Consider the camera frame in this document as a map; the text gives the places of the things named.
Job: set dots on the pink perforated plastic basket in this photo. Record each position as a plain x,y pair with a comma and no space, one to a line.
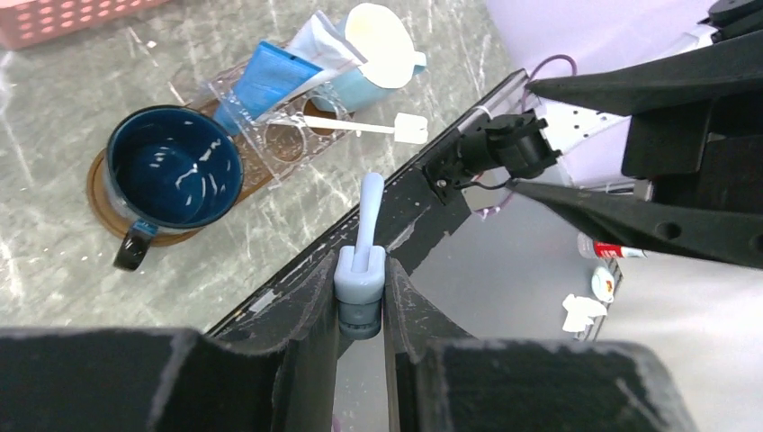
28,23

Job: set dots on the white toothbrush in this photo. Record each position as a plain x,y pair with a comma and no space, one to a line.
406,128

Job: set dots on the crumpled white paper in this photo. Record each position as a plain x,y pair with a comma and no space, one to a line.
581,312

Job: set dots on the clear textured glass dish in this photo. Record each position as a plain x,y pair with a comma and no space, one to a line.
279,142

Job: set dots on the pale grey toothbrush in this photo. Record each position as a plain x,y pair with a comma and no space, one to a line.
359,278

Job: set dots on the silver toothpaste tube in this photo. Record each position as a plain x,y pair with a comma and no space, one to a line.
320,43

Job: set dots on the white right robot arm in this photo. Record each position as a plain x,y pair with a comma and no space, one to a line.
569,125

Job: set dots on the red white glue tube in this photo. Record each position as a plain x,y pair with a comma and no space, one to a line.
594,249

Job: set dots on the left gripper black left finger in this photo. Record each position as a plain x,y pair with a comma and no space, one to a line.
281,378

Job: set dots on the oval wooden tray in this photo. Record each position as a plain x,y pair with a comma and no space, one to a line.
168,171

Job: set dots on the white and light-blue mug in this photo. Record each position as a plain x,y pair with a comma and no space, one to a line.
392,61

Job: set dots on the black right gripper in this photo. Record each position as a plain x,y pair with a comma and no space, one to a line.
705,155

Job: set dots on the dark navy mug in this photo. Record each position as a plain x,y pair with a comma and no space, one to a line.
168,170

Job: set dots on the blue toothpaste tube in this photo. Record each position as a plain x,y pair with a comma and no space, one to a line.
269,76

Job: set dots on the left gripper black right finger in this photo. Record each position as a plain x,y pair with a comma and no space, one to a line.
441,378

